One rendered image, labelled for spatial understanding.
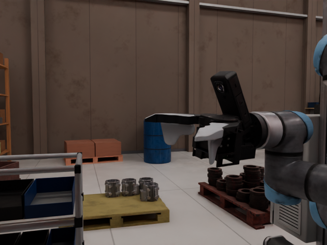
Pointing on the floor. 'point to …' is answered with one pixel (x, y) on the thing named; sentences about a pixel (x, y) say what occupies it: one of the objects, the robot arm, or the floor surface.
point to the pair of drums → (155, 144)
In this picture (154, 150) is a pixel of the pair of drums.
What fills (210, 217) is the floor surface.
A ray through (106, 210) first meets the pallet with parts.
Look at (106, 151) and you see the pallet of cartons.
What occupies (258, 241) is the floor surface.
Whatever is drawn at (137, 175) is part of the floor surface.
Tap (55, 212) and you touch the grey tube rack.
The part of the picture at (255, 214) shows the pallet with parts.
